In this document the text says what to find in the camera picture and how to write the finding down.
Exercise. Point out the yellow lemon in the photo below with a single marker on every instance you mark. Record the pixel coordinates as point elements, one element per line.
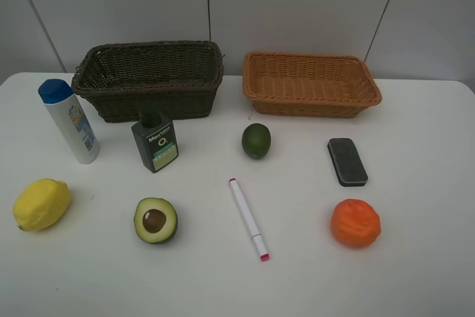
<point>41,204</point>

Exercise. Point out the white pink marker pen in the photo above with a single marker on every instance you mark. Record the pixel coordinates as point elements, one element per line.
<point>249,221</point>

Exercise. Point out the green lime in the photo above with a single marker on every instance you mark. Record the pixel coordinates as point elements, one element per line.
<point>256,141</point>

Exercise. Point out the black whiteboard eraser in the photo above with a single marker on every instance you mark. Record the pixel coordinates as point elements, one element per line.
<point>347,163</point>

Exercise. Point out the white bottle blue cap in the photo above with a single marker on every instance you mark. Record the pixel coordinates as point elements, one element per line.
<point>67,113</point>

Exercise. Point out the halved avocado with pit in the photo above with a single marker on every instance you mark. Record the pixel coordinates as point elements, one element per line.
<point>155,220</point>

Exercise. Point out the dark brown wicker basket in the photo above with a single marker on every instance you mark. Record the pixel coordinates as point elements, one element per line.
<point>181,76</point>

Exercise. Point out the orange peeled tangerine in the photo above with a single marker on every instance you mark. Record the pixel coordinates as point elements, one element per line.
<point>355,223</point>

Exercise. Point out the dark green men's bottle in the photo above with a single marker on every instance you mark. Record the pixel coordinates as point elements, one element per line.
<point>155,137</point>

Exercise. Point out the orange wicker basket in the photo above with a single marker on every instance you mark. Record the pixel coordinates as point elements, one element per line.
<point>295,84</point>

